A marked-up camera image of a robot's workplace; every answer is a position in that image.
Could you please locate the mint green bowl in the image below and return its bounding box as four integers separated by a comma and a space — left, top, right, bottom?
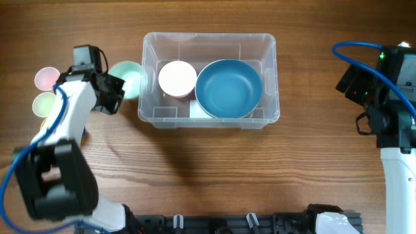
109, 60, 148, 99

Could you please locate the pink bowl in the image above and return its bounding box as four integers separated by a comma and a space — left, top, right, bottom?
158, 60, 197, 98

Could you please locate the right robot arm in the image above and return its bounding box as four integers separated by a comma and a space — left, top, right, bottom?
336, 62, 415, 233

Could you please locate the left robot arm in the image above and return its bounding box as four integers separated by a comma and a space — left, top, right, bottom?
12, 73, 127, 233

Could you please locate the clear plastic storage container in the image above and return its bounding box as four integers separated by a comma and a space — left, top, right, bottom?
138, 32, 281, 129

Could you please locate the white label in container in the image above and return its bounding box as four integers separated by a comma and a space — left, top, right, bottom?
189, 100, 212, 118

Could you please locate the pink cup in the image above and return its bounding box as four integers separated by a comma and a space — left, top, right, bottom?
34, 67, 60, 91

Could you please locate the pale green cup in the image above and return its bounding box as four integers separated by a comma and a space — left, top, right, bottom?
32, 92, 56, 118

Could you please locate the yellow cup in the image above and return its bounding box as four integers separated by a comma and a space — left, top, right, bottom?
40, 118, 47, 130

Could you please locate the right blue cable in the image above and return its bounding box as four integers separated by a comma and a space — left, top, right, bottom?
331, 41, 416, 121

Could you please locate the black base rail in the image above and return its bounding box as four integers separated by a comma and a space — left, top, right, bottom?
136, 213, 315, 234

